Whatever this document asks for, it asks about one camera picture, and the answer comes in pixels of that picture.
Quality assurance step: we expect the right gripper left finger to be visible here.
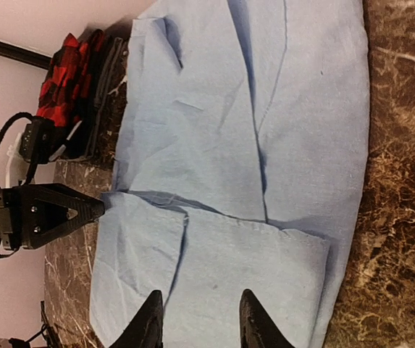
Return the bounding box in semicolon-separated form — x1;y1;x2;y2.
110;290;164;348

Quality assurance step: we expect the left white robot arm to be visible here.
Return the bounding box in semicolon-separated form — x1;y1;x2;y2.
0;183;105;252

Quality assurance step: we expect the light blue long sleeve shirt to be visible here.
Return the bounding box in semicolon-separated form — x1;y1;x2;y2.
90;1;369;347

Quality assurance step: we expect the grey folded shirt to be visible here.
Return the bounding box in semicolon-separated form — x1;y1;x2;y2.
60;30;127;161

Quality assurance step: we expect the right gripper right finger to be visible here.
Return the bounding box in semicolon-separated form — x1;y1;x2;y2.
239;289;293;348

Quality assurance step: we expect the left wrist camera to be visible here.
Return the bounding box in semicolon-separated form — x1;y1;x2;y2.
0;112;70;188

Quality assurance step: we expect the left black frame post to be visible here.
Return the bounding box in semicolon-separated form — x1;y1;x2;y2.
0;41;51;70

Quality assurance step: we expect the red black plaid shirt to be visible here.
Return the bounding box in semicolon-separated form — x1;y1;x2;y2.
36;29;106;128

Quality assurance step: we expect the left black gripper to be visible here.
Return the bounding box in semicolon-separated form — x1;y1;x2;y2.
0;183;105;250

